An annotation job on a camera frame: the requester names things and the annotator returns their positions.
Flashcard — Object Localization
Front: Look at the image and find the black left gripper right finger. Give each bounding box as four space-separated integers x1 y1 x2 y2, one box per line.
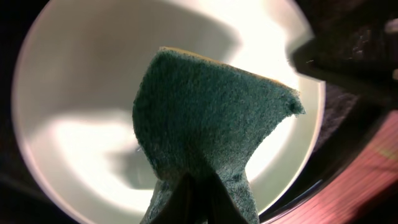
206 174 248 224

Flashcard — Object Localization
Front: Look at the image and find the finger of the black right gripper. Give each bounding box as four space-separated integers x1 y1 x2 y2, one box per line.
292 0 397 103

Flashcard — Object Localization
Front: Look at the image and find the black round tray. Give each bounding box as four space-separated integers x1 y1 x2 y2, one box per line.
257 0 398 223

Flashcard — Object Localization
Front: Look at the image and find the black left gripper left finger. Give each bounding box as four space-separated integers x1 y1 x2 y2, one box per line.
150 173 206 224

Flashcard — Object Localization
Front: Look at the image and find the green scrubbing sponge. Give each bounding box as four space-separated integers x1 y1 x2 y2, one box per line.
132 47 305 223

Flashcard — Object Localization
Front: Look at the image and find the pale green plate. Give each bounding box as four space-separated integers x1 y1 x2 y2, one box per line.
12 0 325 223

